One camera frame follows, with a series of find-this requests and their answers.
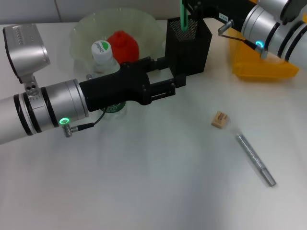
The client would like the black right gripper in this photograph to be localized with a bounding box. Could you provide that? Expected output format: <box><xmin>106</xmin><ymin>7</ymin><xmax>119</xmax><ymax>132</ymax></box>
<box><xmin>184</xmin><ymin>0</ymin><xmax>255</xmax><ymax>32</ymax></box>

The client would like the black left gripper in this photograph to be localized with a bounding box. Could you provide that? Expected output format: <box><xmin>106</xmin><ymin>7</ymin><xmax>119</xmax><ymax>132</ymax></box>
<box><xmin>79</xmin><ymin>56</ymin><xmax>187</xmax><ymax>113</ymax></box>

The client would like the green utility knife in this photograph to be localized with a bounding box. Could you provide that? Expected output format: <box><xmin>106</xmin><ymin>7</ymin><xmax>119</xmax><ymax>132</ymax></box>
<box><xmin>179</xmin><ymin>0</ymin><xmax>190</xmax><ymax>32</ymax></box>

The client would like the orange fruit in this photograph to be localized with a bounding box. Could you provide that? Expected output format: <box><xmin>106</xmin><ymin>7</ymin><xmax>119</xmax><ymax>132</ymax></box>
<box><xmin>106</xmin><ymin>30</ymin><xmax>140</xmax><ymax>66</ymax></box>

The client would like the beige eraser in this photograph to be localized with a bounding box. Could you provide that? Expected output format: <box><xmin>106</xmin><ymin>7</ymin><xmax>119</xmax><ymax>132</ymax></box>
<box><xmin>211</xmin><ymin>111</ymin><xmax>229</xmax><ymax>130</ymax></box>

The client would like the clear green-label water bottle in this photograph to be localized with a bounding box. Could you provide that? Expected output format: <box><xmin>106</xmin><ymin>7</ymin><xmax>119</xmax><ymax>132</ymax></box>
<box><xmin>90</xmin><ymin>41</ymin><xmax>128</xmax><ymax>120</ymax></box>

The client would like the grey pen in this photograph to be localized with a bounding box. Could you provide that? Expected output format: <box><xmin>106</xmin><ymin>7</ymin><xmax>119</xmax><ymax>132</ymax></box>
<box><xmin>234</xmin><ymin>133</ymin><xmax>277</xmax><ymax>187</ymax></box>

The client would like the black mesh pen holder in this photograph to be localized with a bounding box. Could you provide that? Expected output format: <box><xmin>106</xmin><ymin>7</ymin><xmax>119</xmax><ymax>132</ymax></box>
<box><xmin>165</xmin><ymin>18</ymin><xmax>213</xmax><ymax>78</ymax></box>

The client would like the pale green glass fruit bowl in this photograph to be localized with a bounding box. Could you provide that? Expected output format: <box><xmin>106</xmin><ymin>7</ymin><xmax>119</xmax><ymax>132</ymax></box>
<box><xmin>69</xmin><ymin>7</ymin><xmax>166</xmax><ymax>81</ymax></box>

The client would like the yellow plastic bin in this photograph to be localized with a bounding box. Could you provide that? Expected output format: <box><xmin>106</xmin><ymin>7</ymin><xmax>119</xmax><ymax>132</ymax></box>
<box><xmin>227</xmin><ymin>23</ymin><xmax>300</xmax><ymax>83</ymax></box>

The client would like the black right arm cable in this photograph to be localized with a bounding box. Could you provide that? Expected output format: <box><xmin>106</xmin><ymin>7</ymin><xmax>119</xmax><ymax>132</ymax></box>
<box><xmin>217</xmin><ymin>19</ymin><xmax>269</xmax><ymax>59</ymax></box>

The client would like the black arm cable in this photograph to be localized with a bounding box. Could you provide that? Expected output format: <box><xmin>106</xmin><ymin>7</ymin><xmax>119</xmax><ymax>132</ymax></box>
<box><xmin>217</xmin><ymin>19</ymin><xmax>269</xmax><ymax>59</ymax></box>
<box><xmin>61</xmin><ymin>74</ymin><xmax>106</xmax><ymax>138</ymax></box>

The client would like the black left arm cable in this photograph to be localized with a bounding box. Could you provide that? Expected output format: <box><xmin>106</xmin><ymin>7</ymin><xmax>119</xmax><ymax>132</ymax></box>
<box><xmin>61</xmin><ymin>74</ymin><xmax>106</xmax><ymax>138</ymax></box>

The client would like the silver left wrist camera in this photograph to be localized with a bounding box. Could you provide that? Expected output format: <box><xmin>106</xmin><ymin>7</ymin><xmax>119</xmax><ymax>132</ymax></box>
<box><xmin>2</xmin><ymin>23</ymin><xmax>51</xmax><ymax>99</ymax></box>

